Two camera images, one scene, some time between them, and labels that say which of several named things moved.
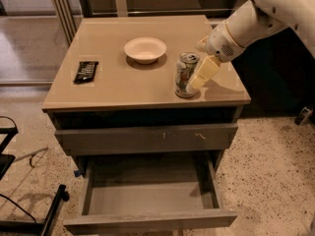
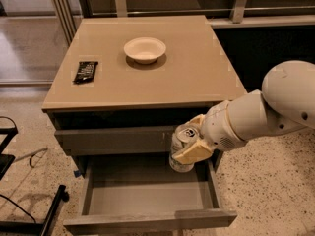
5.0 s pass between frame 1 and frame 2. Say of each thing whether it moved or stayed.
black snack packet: stayed
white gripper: moved
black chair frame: stayed
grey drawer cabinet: stayed
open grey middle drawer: stayed
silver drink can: moved
